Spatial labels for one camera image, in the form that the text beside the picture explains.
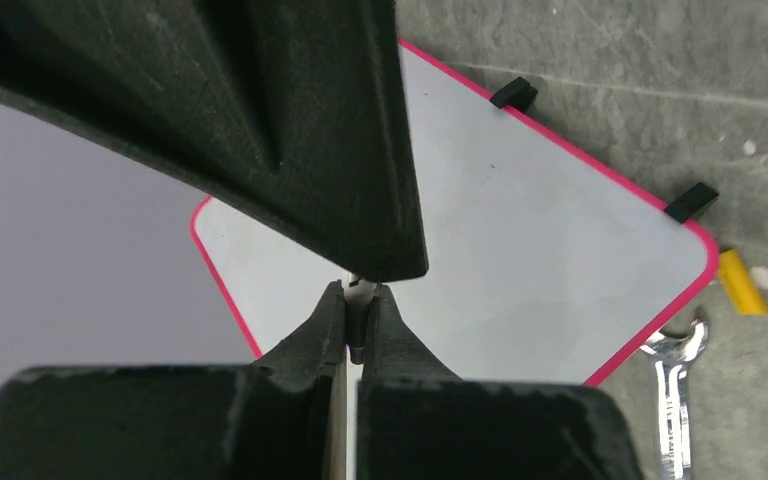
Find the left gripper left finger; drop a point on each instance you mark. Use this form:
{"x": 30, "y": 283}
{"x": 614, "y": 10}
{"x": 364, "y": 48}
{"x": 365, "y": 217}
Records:
{"x": 274, "y": 418}

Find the whiteboard with red rim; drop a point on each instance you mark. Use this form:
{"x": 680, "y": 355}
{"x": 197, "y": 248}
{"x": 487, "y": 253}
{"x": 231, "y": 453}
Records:
{"x": 545, "y": 265}

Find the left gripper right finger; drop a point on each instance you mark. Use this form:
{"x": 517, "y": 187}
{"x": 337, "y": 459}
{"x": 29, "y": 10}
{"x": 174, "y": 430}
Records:
{"x": 416, "y": 419}

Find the silver combination wrench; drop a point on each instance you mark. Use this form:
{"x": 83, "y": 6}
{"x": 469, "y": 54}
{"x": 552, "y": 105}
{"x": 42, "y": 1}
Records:
{"x": 671, "y": 358}

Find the white marker pen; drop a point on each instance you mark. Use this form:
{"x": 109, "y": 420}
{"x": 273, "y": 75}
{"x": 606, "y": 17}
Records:
{"x": 358, "y": 294}

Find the yellow marker cap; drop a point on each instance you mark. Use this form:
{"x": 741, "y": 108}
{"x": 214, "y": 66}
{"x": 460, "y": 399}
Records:
{"x": 741, "y": 290}

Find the black whiteboard clip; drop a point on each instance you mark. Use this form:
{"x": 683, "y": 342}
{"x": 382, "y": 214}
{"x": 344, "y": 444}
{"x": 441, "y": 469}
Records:
{"x": 518, "y": 94}
{"x": 692, "y": 203}

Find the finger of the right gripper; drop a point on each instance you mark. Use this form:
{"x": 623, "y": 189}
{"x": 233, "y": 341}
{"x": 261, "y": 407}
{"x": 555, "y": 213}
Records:
{"x": 292, "y": 112}

